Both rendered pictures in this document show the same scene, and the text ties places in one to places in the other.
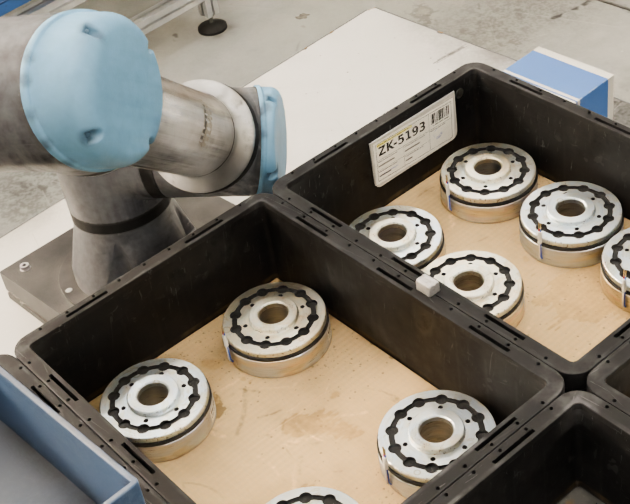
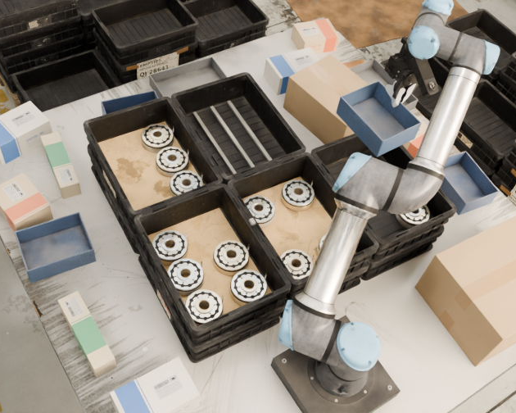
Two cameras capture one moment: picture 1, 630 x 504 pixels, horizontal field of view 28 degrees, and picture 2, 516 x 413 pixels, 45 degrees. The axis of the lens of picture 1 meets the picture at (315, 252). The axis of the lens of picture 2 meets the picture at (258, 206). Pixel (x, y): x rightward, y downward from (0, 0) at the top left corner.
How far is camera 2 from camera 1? 200 cm
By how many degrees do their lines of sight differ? 87
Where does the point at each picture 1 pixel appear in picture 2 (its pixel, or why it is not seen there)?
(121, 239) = not seen: hidden behind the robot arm
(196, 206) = (314, 401)
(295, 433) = (295, 233)
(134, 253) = not seen: hidden behind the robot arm
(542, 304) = (208, 253)
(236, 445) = (312, 236)
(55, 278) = (375, 374)
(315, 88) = not seen: outside the picture
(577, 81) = (128, 394)
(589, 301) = (193, 250)
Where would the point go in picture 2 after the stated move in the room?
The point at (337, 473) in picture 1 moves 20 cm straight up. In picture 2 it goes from (285, 218) to (296, 179)
